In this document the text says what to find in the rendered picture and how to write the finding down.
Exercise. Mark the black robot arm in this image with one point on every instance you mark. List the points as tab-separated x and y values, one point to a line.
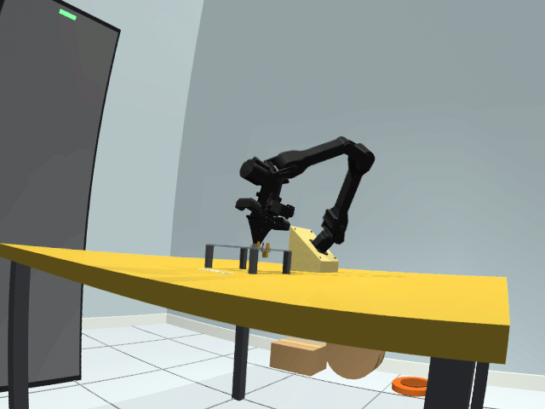
293	163

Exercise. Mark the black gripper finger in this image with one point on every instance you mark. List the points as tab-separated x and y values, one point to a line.
256	223
267	226

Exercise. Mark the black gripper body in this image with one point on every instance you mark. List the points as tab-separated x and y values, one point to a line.
256	208

